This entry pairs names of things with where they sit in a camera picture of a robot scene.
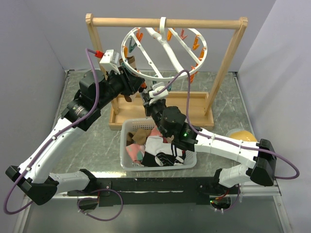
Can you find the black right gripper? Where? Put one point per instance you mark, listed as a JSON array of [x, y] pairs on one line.
[[147, 107]]

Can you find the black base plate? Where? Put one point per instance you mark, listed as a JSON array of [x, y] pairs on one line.
[[196, 190]]

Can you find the yellow dish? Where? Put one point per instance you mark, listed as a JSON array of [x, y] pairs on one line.
[[241, 134]]

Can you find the pink sock left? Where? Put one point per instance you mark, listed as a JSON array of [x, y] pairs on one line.
[[136, 152]]

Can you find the cream brown ribbed sock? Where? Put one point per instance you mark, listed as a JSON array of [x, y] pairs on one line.
[[132, 63]]

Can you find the white plastic laundry basket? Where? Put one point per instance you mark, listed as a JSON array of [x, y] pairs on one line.
[[127, 163]]

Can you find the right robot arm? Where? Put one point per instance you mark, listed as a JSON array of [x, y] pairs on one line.
[[256, 162]]

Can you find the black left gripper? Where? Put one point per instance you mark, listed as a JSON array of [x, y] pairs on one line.
[[131, 83]]

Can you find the tan brown sock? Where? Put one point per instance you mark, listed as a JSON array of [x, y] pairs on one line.
[[138, 137]]

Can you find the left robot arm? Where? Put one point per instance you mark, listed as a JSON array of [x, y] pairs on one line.
[[34, 176]]

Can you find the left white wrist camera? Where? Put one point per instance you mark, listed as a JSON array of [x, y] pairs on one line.
[[110, 60]]

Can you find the white black sock in basket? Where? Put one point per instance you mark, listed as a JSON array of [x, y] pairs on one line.
[[157, 153]]

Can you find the beige folded sock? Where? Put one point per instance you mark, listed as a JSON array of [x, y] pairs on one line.
[[170, 139]]

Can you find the black white striped sock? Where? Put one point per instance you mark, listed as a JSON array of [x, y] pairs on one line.
[[145, 96]]

